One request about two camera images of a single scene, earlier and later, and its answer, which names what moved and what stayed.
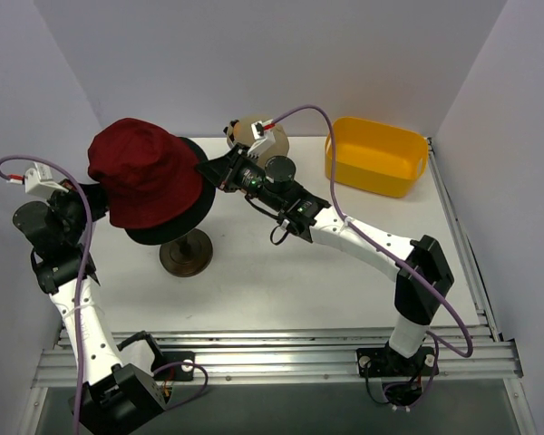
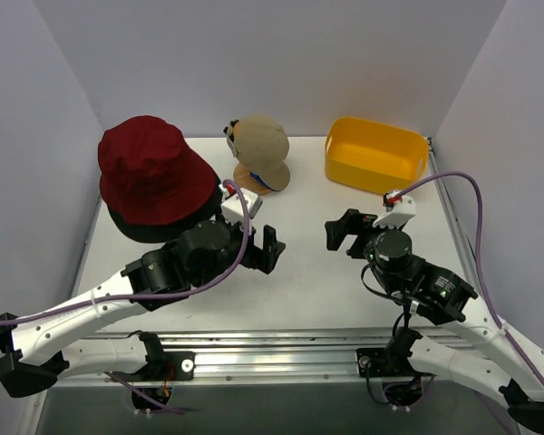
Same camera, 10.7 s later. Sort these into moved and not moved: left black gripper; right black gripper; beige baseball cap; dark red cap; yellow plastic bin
Moved: right black gripper; dark red cap; left black gripper
Not moved: beige baseball cap; yellow plastic bin
